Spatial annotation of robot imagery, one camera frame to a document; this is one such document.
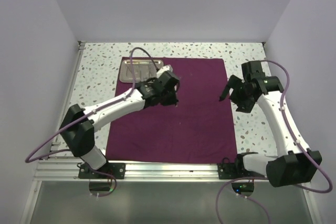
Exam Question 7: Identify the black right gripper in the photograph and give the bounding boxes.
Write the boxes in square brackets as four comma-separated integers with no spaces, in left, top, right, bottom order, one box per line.
[219,74,255,114]

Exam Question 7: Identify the steel surgical scissors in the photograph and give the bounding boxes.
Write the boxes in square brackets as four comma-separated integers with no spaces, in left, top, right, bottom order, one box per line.
[147,63,156,79]

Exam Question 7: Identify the stainless steel instrument tray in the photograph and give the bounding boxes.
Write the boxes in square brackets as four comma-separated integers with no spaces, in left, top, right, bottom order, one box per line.
[119,59,163,83]

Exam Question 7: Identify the purple cloth wrap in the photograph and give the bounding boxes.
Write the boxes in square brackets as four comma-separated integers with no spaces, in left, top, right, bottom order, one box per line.
[106,58,237,164]

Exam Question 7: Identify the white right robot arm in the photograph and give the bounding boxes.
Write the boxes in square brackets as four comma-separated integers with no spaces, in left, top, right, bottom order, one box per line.
[219,60,322,187]

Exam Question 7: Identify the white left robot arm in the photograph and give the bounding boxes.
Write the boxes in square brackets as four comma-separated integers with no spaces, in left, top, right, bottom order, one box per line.
[60,65,180,178]

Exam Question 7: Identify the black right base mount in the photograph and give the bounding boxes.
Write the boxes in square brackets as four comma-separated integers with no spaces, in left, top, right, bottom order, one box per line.
[217,163,264,180]

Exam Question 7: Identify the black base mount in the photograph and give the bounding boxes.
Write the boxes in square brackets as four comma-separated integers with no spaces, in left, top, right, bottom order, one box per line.
[77,162,126,179]
[217,163,264,180]

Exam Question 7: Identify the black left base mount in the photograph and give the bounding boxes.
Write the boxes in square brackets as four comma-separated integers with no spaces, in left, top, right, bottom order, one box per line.
[77,162,126,179]

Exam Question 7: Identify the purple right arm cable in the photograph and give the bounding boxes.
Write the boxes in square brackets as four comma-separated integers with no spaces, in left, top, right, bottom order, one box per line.
[215,59,333,224]

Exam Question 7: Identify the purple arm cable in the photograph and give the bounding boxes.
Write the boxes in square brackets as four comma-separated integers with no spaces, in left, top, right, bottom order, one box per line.
[25,47,158,197]
[215,59,333,224]

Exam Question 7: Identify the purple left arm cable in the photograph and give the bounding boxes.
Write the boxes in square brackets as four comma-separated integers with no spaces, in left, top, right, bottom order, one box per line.
[25,47,158,197]

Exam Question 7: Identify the aluminium frame rail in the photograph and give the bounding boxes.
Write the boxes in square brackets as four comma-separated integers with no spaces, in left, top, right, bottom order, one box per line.
[33,159,310,182]

